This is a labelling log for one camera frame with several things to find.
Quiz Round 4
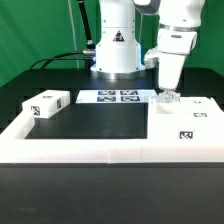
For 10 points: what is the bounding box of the white U-shaped fence frame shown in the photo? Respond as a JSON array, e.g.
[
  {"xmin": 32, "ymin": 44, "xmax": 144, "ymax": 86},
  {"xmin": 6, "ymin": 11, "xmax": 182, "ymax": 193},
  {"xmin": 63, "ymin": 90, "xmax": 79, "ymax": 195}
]
[{"xmin": 0, "ymin": 112, "xmax": 224, "ymax": 164}]

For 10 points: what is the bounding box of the thin white cord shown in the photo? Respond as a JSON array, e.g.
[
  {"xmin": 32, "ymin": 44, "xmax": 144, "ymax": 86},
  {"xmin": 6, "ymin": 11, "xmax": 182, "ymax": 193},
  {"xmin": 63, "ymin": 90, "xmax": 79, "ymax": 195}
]
[{"xmin": 67, "ymin": 0, "xmax": 80, "ymax": 70}]

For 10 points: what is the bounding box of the white marker base sheet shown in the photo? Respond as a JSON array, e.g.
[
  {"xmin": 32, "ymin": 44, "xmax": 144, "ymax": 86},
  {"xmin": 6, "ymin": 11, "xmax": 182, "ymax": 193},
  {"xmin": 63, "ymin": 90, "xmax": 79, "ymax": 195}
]
[{"xmin": 76, "ymin": 89, "xmax": 157, "ymax": 104}]

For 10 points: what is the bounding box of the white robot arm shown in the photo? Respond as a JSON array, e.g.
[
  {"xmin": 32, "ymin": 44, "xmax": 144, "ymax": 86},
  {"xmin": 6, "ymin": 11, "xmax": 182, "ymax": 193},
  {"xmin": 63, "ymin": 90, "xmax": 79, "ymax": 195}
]
[{"xmin": 91, "ymin": 0, "xmax": 205, "ymax": 102}]

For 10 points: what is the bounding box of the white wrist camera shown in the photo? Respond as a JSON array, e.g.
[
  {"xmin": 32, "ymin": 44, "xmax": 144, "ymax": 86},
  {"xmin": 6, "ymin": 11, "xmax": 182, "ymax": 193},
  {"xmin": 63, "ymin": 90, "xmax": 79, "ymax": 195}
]
[{"xmin": 144, "ymin": 47, "xmax": 159, "ymax": 69}]

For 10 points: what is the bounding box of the white block with marker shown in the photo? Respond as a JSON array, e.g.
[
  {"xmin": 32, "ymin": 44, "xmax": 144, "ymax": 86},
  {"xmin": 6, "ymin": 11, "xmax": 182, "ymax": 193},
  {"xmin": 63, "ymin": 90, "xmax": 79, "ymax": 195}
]
[{"xmin": 22, "ymin": 90, "xmax": 70, "ymax": 119}]

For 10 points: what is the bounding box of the small white cabinet part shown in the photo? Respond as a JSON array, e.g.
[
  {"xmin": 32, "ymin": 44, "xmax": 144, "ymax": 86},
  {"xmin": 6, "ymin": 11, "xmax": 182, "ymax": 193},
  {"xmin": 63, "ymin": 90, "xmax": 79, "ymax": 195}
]
[{"xmin": 156, "ymin": 92, "xmax": 180, "ymax": 103}]

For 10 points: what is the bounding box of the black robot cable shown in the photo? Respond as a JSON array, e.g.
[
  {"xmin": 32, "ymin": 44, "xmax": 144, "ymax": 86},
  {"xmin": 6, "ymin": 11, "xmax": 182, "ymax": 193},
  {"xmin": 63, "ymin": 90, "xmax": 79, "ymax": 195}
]
[{"xmin": 29, "ymin": 0, "xmax": 98, "ymax": 70}]

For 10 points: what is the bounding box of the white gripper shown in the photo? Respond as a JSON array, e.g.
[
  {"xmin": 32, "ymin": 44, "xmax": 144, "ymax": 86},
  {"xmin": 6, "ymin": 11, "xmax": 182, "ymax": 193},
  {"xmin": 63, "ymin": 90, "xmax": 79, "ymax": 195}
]
[{"xmin": 158, "ymin": 52, "xmax": 186, "ymax": 102}]

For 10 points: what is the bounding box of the white cabinet body box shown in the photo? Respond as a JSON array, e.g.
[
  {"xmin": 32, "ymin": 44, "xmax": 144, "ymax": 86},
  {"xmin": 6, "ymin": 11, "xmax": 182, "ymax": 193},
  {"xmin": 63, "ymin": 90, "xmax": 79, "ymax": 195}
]
[{"xmin": 147, "ymin": 97, "xmax": 224, "ymax": 141}]

